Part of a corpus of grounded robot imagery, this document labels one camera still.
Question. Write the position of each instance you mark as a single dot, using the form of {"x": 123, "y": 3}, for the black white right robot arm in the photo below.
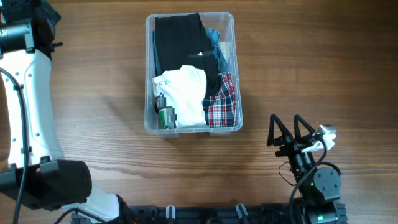
{"x": 316, "y": 193}

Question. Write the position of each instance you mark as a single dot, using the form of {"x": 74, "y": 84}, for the black garment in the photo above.
{"x": 182, "y": 40}

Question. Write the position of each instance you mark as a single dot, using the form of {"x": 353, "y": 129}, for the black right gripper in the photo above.
{"x": 286, "y": 135}

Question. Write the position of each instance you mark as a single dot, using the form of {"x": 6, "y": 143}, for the cream white cloth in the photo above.
{"x": 226, "y": 48}

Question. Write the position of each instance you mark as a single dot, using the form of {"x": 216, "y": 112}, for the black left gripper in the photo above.
{"x": 51, "y": 12}

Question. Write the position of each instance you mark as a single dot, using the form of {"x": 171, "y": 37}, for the clear plastic storage bin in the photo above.
{"x": 221, "y": 21}

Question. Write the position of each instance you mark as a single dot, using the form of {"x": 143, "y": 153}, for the red navy plaid shirt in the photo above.
{"x": 220, "y": 110}

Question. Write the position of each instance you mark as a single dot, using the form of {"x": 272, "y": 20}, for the white pixel print t-shirt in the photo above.
{"x": 179, "y": 96}

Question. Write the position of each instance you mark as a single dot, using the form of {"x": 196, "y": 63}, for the blue denim jeans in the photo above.
{"x": 214, "y": 35}

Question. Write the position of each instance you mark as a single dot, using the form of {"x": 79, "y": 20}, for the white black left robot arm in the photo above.
{"x": 39, "y": 175}

